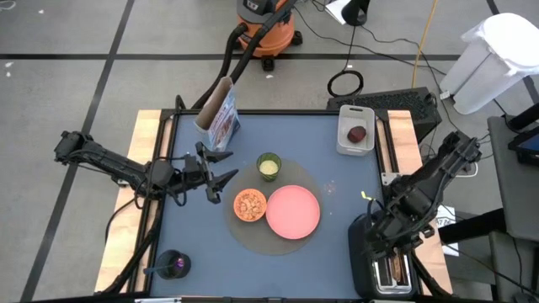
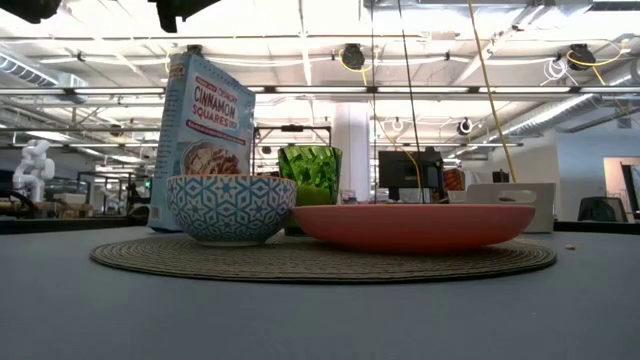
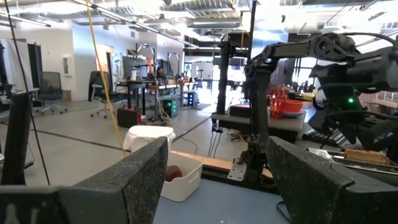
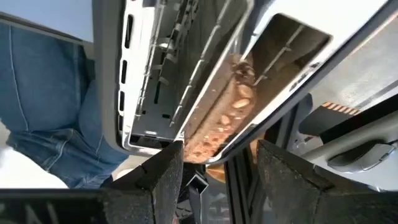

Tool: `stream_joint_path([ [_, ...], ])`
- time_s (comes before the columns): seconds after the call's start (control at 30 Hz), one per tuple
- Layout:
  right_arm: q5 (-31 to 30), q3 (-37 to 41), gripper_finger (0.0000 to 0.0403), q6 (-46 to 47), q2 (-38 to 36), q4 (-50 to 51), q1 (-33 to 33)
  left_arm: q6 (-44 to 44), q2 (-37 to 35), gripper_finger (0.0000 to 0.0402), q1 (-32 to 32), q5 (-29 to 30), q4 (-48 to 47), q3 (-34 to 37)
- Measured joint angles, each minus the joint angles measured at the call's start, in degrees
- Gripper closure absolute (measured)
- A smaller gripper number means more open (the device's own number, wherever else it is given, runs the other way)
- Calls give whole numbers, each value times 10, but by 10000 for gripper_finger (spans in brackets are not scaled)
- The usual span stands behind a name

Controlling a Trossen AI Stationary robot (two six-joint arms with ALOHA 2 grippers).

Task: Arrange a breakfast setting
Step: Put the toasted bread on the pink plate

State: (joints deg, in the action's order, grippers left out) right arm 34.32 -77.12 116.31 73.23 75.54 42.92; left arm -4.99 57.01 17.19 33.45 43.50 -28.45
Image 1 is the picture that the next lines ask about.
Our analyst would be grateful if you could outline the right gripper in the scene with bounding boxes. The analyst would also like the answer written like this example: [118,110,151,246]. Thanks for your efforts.
[364,208,435,260]

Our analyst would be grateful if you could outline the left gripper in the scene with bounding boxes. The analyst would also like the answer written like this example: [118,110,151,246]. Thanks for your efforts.
[180,141,240,205]

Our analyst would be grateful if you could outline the blue cereal box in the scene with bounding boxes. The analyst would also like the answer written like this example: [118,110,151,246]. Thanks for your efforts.
[193,76,242,153]

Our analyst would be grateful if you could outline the dark red apple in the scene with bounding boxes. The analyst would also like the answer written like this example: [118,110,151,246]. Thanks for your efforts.
[346,125,368,145]

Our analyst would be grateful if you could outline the orange patterned bowl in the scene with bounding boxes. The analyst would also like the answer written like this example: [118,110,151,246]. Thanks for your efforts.
[232,188,268,223]

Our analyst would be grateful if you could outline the brown cereal pieces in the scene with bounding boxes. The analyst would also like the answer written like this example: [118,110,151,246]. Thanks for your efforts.
[235,190,265,221]

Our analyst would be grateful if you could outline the green plastic cup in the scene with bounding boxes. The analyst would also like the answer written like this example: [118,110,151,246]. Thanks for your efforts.
[256,151,283,183]

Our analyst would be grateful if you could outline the printed paper sheet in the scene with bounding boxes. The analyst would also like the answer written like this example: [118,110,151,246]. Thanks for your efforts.
[432,204,461,258]

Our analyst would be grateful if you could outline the black and chrome toaster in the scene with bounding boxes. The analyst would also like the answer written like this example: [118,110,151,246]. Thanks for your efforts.
[347,212,419,300]

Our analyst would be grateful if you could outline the black support bar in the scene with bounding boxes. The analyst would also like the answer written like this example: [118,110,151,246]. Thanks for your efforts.
[437,208,506,245]

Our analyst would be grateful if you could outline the grey round placemat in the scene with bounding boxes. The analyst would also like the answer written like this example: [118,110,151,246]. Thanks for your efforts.
[222,158,324,257]

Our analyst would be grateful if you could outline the pink plate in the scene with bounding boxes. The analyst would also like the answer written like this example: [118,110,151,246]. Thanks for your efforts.
[264,184,322,241]

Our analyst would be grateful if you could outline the light wooden side board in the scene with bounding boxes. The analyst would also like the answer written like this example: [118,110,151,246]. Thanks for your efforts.
[94,109,174,295]
[386,109,454,295]

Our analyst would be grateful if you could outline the dark plastic cup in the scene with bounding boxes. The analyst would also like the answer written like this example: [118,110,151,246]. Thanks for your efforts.
[155,249,193,281]

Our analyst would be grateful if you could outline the orange shop vacuum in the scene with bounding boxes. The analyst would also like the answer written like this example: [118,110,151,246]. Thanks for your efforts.
[235,0,304,72]
[204,0,298,109]

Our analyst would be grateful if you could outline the grey plastic bin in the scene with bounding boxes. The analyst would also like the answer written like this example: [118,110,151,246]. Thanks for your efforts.
[336,104,376,157]

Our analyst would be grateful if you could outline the grey desk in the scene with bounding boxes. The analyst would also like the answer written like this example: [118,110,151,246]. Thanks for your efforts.
[487,115,539,303]

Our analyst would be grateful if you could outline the black computer monitor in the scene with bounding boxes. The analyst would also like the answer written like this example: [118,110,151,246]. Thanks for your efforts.
[507,103,539,167]

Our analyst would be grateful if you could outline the white paper sheet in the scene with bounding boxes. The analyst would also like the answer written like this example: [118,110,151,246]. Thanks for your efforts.
[324,0,350,25]

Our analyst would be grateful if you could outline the white trash can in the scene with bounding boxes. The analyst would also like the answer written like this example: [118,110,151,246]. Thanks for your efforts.
[439,12,539,115]

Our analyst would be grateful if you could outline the black vacuum hose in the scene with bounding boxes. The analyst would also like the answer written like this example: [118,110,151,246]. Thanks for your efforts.
[191,23,249,110]

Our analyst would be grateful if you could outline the coiled black cable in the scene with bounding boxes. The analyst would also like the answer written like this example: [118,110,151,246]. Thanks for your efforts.
[327,24,365,98]

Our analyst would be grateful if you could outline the yellow cable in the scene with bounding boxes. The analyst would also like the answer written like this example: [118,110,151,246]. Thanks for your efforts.
[411,0,440,88]

